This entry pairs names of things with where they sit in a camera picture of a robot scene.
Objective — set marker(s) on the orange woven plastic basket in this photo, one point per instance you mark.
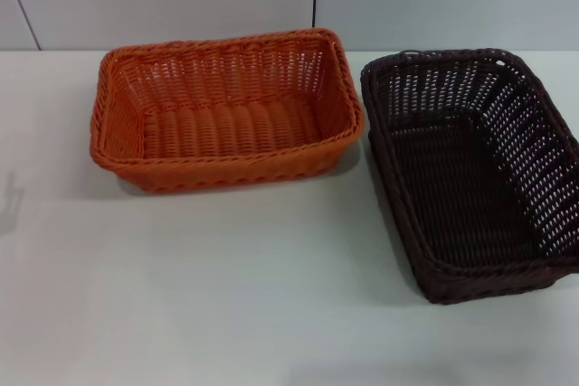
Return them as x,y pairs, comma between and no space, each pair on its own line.
226,133

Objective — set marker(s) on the dark brown woven plastic basket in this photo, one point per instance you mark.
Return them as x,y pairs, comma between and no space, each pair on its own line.
461,187

